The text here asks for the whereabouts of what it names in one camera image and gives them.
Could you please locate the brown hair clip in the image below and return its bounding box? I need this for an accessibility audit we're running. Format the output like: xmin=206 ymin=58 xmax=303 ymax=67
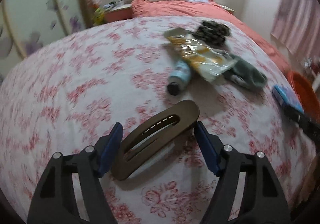
xmin=111 ymin=100 xmax=200 ymax=181

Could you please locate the black daisy-print cloth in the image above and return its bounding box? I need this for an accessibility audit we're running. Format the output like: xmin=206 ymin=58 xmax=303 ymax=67
xmin=191 ymin=20 xmax=231 ymax=46

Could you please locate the light blue cream tube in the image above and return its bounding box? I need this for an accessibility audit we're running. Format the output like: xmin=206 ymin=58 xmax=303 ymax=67
xmin=167 ymin=60 xmax=193 ymax=96

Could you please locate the orange plastic basket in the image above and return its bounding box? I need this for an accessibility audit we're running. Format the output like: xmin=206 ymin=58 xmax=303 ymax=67
xmin=286 ymin=71 xmax=320 ymax=124

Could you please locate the teal green sock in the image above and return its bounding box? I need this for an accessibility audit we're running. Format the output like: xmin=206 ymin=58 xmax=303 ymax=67
xmin=223 ymin=54 xmax=267 ymax=92

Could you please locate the pink striped curtain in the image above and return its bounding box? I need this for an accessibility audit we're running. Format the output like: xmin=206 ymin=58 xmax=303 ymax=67
xmin=271 ymin=0 xmax=319 ymax=61

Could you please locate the floral white pink bedsheet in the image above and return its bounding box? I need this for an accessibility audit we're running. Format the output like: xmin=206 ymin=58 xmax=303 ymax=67
xmin=1 ymin=16 xmax=316 ymax=220

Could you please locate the yellow snack bag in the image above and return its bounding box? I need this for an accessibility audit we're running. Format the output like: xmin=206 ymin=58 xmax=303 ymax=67
xmin=164 ymin=27 xmax=238 ymax=83

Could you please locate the coral pink duvet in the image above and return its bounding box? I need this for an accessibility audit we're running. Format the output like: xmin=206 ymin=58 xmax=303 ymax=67
xmin=131 ymin=0 xmax=292 ymax=75

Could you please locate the floral glass wardrobe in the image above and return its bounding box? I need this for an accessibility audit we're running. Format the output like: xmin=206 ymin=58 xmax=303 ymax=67
xmin=1 ymin=0 xmax=86 ymax=79

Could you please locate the pink white nightstand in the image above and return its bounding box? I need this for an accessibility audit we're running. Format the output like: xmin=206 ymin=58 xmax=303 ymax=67
xmin=104 ymin=4 xmax=133 ymax=23

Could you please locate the white wire rack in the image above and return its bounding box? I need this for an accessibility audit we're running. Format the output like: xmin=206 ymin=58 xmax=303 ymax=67
xmin=302 ymin=56 xmax=319 ymax=92

